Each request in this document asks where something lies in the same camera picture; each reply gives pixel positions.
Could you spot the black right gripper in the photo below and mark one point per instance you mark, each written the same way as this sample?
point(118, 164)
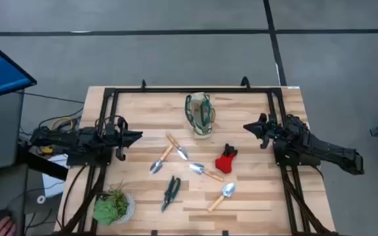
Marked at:
point(267, 131)

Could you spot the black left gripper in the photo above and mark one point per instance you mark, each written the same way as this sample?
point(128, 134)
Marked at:
point(122, 137)

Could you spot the red black gardening glove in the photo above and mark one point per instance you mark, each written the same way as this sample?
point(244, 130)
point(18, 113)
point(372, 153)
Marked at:
point(225, 164)

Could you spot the beige green canvas gardening bag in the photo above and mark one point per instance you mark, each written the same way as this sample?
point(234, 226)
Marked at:
point(201, 128)

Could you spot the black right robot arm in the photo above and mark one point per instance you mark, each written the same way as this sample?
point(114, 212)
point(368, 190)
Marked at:
point(323, 147)

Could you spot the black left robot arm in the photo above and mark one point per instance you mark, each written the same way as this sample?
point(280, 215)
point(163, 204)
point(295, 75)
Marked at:
point(77, 139)

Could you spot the black table clamp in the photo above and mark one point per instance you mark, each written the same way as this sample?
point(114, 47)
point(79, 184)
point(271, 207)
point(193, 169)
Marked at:
point(143, 85)
point(245, 83)

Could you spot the green potted plant white pot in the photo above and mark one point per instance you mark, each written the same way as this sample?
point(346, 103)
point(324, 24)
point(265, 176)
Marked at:
point(107, 211)

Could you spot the yellow connector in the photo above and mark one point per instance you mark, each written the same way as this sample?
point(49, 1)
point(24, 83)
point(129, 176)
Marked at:
point(47, 150)

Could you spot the white paper sheet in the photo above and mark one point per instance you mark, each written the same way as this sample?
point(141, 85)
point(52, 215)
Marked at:
point(52, 183)

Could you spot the black desk beam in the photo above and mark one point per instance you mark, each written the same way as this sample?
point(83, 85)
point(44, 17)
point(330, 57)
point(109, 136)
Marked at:
point(44, 165)

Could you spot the white tape roll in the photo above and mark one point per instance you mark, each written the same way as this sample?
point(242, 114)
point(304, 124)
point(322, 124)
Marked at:
point(41, 199)

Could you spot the black computer mouse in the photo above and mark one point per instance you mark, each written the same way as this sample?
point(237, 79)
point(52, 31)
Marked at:
point(2, 213)

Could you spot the black metal table frame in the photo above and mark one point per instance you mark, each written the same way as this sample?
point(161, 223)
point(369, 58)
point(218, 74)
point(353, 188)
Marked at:
point(192, 89)

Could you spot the black edge bracket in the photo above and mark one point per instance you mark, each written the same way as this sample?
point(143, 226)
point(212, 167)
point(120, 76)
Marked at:
point(225, 233)
point(154, 233)

